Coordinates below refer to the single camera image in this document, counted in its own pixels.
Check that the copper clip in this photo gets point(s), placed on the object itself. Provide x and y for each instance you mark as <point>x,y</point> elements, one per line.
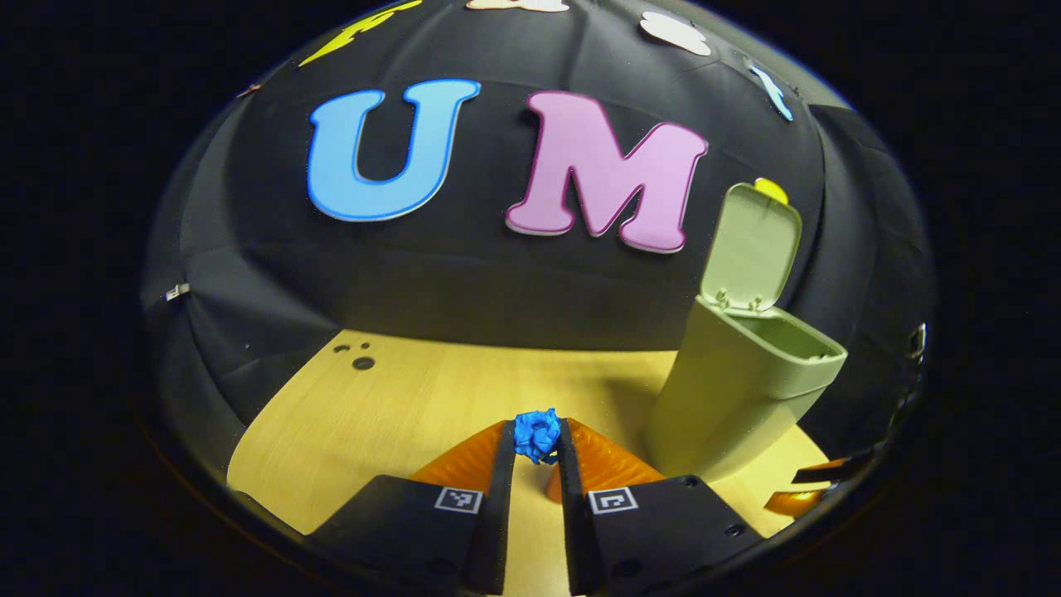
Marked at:
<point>247,89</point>

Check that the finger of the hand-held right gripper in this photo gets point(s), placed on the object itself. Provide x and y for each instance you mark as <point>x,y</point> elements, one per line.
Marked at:
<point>829,471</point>

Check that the blue paper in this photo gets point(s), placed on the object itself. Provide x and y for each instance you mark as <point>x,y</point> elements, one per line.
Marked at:
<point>536,433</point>

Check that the orange pop can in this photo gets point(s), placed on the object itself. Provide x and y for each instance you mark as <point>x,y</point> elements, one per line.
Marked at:
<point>553,489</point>

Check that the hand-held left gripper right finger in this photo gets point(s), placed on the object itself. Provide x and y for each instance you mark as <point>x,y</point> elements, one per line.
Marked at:
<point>574,522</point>

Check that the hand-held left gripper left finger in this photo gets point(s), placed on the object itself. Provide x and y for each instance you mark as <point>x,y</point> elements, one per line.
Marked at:
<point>497,506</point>

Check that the pale green desktop garbage bin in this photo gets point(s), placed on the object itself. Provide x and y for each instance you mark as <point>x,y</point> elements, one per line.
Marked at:
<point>729,398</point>

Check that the silver clip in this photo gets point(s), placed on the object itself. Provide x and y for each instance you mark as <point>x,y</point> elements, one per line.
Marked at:
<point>176,291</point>

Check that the wooden desktop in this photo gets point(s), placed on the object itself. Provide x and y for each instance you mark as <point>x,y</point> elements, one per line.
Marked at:
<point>414,406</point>

